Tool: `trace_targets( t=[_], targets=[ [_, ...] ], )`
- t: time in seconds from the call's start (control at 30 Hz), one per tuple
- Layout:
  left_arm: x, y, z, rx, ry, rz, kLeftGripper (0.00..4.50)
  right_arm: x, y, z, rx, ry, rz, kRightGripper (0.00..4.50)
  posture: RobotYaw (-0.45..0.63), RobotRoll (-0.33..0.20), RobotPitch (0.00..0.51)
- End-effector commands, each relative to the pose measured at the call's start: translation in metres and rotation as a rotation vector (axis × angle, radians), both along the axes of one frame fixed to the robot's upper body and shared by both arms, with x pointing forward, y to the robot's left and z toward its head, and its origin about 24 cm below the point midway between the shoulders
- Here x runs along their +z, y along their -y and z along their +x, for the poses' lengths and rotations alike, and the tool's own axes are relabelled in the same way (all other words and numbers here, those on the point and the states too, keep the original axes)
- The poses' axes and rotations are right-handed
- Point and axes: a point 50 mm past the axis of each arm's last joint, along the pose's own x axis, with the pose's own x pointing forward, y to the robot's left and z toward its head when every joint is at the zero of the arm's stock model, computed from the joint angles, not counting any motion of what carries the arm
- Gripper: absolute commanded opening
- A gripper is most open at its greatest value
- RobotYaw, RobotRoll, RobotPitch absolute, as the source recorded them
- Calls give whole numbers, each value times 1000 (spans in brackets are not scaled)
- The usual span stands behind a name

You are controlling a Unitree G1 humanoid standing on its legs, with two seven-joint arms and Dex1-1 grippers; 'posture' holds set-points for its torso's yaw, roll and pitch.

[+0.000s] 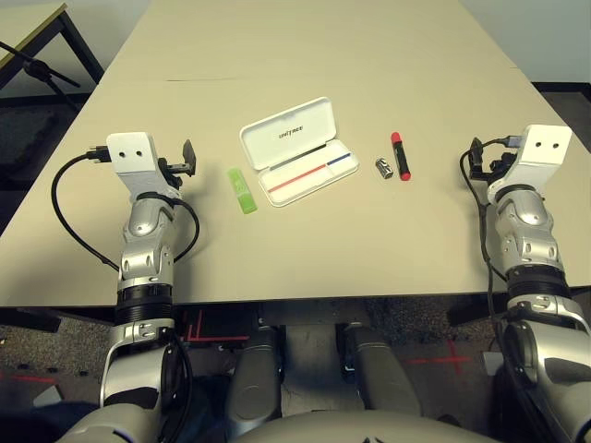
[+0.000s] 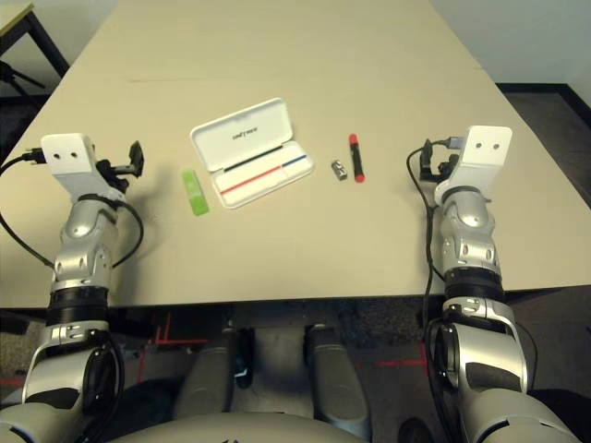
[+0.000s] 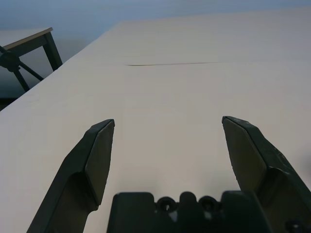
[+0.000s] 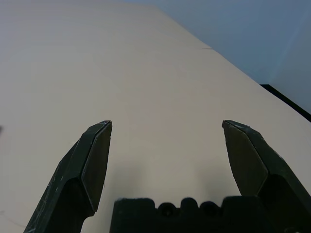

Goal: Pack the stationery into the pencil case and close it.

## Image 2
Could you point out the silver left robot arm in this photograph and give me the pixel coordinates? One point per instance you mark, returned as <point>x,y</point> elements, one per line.
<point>78,258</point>

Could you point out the grey robot torso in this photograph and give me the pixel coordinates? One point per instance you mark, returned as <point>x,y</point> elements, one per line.
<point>231,429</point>

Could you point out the black shoe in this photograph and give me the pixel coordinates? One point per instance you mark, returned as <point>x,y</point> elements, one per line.
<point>415,431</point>

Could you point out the grey robot leg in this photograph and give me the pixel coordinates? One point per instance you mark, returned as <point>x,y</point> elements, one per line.
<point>332,369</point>
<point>208,369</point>

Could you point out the green eraser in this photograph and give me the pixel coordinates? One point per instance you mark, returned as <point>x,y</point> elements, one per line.
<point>196,194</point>

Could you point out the white plastic pencil case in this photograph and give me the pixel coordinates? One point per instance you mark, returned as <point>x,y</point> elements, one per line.
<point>240,138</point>

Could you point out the black tripod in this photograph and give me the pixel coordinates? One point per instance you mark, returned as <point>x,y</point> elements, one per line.
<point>14,76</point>

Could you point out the black-legged side table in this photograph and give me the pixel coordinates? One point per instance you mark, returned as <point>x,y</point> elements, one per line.
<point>14,16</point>

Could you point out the red and black marker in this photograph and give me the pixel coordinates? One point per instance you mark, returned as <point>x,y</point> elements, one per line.
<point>356,159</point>

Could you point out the grey robot right leg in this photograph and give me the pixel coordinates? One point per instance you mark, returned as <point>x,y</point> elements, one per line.
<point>332,369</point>

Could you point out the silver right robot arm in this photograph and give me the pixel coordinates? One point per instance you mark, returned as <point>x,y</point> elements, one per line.
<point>466,240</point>

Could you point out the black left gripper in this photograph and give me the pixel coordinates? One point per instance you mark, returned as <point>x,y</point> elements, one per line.
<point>113,173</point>

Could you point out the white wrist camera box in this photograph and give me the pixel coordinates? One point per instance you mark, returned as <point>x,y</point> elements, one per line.
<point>482,152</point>
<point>69,157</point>

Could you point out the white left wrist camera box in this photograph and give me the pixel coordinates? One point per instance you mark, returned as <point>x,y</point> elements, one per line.
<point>69,157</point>

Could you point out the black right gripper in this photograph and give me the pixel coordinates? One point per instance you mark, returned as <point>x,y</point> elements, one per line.
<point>444,168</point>

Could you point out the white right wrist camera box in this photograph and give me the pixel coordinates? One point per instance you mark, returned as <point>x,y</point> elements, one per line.
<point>482,152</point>

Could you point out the grey robot left leg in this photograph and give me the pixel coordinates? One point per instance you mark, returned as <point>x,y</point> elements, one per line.
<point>208,369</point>

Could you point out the small silver black clip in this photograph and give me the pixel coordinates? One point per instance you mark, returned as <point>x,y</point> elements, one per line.
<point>339,169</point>

